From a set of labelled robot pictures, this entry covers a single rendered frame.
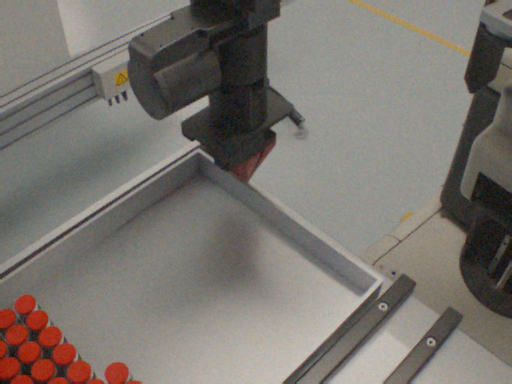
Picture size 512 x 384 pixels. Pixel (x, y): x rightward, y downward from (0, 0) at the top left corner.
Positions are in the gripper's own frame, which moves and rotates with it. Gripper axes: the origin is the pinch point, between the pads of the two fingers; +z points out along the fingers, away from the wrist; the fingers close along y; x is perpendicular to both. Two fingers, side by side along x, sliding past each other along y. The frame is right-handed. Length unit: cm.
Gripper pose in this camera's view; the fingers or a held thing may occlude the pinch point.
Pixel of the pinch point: (240, 178)
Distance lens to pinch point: 60.8
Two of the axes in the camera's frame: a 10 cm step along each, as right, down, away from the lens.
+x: 7.1, 5.2, -4.8
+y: -7.0, 5.2, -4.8
